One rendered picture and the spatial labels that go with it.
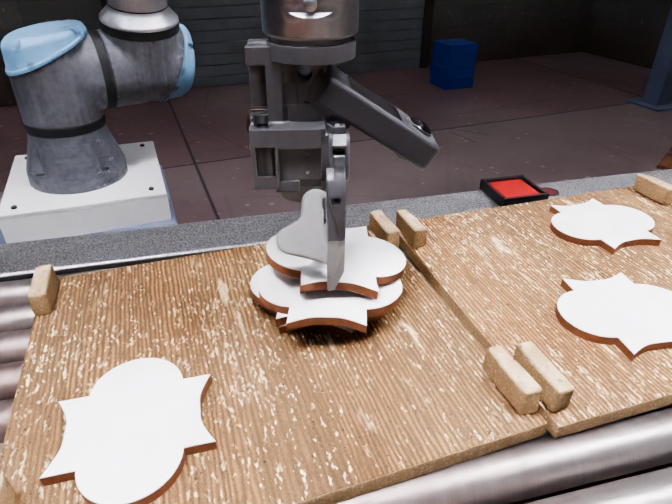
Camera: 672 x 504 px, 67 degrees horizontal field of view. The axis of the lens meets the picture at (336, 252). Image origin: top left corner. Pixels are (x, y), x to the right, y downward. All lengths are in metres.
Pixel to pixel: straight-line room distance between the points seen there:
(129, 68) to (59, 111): 0.12
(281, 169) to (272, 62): 0.08
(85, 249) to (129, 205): 0.14
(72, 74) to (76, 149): 0.11
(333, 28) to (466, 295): 0.31
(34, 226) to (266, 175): 0.51
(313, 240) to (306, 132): 0.09
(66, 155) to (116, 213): 0.11
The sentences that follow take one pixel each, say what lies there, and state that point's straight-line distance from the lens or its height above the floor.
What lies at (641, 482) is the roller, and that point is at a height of 0.92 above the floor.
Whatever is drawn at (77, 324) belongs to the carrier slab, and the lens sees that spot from 0.58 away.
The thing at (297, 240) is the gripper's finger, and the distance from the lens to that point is 0.44.
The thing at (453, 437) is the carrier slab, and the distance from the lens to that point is 0.43.
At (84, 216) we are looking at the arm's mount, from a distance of 0.87.
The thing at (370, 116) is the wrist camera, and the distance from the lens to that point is 0.43.
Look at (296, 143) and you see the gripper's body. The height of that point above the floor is 1.12.
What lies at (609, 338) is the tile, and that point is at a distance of 0.55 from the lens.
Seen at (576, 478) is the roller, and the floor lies 0.90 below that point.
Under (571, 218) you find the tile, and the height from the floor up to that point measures 0.95.
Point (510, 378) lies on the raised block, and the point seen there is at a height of 0.96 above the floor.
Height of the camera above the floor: 1.27
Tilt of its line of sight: 32 degrees down
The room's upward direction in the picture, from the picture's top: straight up
